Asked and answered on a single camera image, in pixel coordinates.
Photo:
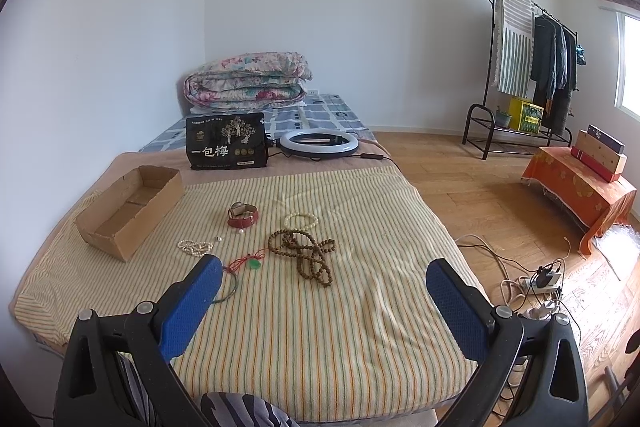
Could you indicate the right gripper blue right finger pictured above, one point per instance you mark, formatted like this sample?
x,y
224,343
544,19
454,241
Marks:
x,y
552,390

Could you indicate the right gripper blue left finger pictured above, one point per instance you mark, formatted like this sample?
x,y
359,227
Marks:
x,y
116,370

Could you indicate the dark green bangle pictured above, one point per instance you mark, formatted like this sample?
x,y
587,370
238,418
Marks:
x,y
229,287

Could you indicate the red cord jade pendant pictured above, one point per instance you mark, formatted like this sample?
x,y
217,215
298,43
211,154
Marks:
x,y
252,261

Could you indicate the white power strip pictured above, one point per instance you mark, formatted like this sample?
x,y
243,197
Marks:
x,y
540,284

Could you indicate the orange covered low table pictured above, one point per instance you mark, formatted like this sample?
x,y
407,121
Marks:
x,y
597,204

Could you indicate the cardboard box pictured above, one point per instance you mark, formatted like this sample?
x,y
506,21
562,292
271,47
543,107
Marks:
x,y
119,220

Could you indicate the striped yellow blanket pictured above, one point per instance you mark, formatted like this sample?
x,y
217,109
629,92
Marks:
x,y
371,344

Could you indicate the stacked gift boxes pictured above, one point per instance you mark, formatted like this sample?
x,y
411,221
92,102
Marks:
x,y
600,153

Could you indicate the black clothes rack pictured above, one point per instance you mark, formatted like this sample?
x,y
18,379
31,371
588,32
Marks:
x,y
530,80

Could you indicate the brown bed blanket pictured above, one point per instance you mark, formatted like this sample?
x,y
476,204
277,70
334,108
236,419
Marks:
x,y
278,165

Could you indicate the yellow crate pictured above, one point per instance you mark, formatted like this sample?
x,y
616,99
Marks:
x,y
525,116

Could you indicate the striped hanging towel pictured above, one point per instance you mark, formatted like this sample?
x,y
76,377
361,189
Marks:
x,y
513,48

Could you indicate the dark hanging clothes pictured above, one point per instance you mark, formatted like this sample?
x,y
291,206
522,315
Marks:
x,y
554,71

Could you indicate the blue checkered bedsheet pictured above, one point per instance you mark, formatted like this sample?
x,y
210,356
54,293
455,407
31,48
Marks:
x,y
318,111

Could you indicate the black snack bag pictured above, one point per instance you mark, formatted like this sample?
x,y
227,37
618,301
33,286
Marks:
x,y
226,142

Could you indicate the folded floral quilt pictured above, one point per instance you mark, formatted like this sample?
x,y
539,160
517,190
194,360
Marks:
x,y
248,81

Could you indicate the white ring light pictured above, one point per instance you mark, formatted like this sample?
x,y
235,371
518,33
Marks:
x,y
318,143

